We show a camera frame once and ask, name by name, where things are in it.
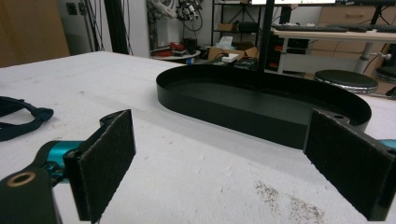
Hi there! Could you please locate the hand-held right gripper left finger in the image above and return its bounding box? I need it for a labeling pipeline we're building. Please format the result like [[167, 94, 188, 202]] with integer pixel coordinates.
[[64, 108, 136, 224]]

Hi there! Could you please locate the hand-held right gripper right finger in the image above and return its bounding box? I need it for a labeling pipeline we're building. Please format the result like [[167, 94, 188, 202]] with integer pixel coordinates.
[[303, 107, 396, 222]]

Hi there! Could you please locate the dark blue cloth strap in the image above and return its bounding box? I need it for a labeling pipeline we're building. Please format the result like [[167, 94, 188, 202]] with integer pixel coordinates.
[[0, 95, 54, 143]]

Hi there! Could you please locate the black oval metal tray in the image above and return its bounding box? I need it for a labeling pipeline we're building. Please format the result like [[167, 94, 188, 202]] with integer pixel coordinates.
[[156, 63, 373, 150]]

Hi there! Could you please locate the black round stool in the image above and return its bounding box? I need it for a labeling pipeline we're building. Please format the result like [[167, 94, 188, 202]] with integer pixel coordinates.
[[313, 69, 379, 94]]

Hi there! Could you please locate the light wooden desk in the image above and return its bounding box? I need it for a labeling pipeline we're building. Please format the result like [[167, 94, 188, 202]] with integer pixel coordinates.
[[270, 29, 396, 76]]

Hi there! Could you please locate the round white side table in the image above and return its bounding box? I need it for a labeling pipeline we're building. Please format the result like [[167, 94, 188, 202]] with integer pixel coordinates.
[[151, 49, 202, 63]]

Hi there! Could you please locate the black metal stand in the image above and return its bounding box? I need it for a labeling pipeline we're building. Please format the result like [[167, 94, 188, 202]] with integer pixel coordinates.
[[103, 0, 130, 56]]

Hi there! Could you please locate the black keyboard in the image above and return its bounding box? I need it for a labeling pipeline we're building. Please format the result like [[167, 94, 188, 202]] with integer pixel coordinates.
[[274, 23, 348, 34], [326, 23, 396, 34]]

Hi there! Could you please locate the red tool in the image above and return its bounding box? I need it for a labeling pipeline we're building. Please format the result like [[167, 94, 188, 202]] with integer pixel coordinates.
[[168, 42, 186, 52]]

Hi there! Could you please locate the light wooden drawer cabinet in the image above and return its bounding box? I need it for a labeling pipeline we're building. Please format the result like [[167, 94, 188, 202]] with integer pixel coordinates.
[[311, 5, 396, 60]]

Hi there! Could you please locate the brown wooden panel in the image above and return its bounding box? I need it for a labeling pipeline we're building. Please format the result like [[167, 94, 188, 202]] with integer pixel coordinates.
[[0, 0, 71, 68]]

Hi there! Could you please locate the black vertical pole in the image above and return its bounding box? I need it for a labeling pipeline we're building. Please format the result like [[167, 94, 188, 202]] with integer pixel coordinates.
[[257, 0, 276, 74]]

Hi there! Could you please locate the small white box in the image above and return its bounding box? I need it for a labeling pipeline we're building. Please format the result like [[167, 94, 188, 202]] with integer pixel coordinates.
[[221, 52, 240, 63]]

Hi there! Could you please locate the open cardboard box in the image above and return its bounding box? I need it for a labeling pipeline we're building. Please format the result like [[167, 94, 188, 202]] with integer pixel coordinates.
[[206, 46, 260, 62]]

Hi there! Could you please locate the computer monitor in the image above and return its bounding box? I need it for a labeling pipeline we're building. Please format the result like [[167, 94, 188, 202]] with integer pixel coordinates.
[[250, 0, 337, 6]]

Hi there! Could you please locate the black metal shelf rack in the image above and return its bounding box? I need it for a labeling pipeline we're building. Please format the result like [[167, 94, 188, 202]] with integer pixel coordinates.
[[211, 0, 269, 49]]

